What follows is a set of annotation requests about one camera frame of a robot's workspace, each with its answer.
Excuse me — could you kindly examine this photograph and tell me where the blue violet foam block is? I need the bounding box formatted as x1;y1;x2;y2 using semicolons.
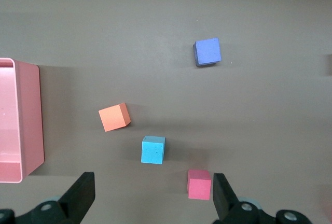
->
193;37;223;67

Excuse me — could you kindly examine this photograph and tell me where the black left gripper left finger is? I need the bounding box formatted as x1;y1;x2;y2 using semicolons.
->
0;171;96;224

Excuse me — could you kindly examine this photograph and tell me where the red foam block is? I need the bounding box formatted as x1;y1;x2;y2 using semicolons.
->
187;169;211;200

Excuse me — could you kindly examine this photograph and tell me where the orange foam block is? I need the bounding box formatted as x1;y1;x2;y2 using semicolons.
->
98;102;131;133

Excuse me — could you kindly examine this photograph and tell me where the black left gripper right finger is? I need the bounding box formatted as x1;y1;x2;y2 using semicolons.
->
212;173;312;224

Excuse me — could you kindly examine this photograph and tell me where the brown table cover sheet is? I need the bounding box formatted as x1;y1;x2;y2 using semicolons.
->
0;0;332;224

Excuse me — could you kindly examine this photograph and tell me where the pink plastic bin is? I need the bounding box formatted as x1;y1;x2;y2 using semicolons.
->
0;58;45;184

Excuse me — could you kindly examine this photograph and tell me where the light blue foam block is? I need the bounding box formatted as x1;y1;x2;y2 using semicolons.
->
140;135;166;165

